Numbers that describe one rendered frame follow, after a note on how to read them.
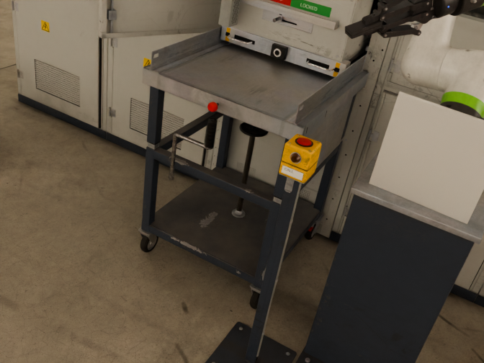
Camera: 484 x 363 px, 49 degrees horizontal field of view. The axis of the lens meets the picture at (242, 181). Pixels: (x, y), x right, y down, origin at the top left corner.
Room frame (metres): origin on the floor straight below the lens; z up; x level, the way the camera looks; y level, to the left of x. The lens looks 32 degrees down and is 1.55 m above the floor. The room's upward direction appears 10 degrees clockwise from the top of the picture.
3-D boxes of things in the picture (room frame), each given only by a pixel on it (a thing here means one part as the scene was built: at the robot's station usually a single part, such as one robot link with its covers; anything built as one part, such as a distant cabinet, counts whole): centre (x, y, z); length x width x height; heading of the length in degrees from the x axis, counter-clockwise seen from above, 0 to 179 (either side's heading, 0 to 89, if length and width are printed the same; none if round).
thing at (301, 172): (1.29, -0.15, 0.85); 0.08 x 0.08 x 0.10; 66
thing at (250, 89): (1.93, -0.01, 0.82); 0.68 x 0.62 x 0.06; 156
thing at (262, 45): (2.06, -0.07, 0.90); 0.54 x 0.05 x 0.06; 66
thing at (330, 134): (1.93, -0.01, 0.46); 0.64 x 0.58 x 0.66; 156
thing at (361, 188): (1.43, -0.56, 0.74); 0.38 x 0.32 x 0.02; 67
